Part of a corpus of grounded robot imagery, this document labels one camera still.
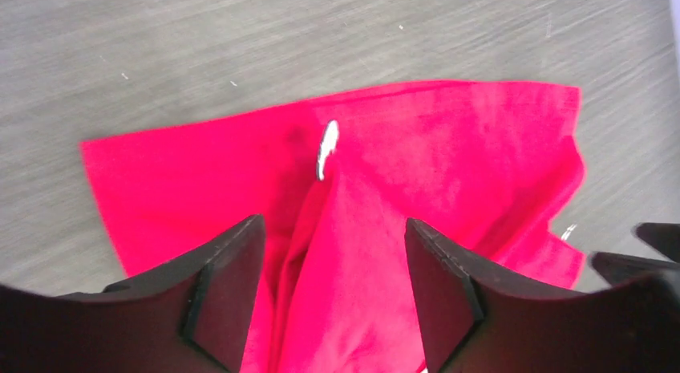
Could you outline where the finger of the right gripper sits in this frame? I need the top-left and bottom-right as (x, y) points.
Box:
(589, 252), (679, 286)
(634, 222), (679, 262)

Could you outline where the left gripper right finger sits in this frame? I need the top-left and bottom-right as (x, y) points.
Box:
(405, 218), (679, 372)

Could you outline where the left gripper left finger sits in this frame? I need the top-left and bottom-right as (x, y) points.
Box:
(1, 215), (265, 372)

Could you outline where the red t-shirt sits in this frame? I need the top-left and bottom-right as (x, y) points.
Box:
(81, 80), (585, 372)

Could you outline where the round blue button brooch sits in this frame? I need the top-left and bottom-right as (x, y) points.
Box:
(315, 120), (339, 181)

